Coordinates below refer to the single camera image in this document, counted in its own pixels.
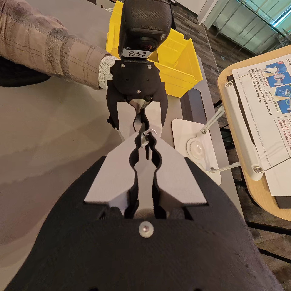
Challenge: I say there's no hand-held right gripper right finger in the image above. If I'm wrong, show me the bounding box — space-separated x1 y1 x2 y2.
152 133 207 216

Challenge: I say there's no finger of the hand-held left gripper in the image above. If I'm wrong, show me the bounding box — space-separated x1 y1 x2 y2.
142 101 163 134
117 101 141 141

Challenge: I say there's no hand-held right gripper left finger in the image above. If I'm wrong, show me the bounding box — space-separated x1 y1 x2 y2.
85 132 139 216

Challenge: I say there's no silver hex bolt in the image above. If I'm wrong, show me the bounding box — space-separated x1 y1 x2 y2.
140 129 157 147

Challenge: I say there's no yellow plastic bin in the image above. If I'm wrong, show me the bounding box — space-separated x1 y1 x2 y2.
106 0 203 98

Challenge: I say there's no person's left forearm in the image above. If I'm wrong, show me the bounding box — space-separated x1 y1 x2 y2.
0 0 109 89

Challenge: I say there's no person's left hand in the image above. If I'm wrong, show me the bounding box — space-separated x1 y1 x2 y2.
98 55 118 90

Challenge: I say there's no wooden document stand white base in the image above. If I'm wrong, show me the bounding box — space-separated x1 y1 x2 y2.
171 45 291 222

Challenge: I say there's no black backing board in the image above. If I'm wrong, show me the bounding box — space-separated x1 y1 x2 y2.
274 195 291 209

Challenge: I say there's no printed instruction sheet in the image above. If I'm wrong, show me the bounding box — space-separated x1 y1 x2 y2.
232 54 291 197

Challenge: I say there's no black round pad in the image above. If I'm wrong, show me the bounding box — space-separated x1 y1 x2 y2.
0 57 51 87

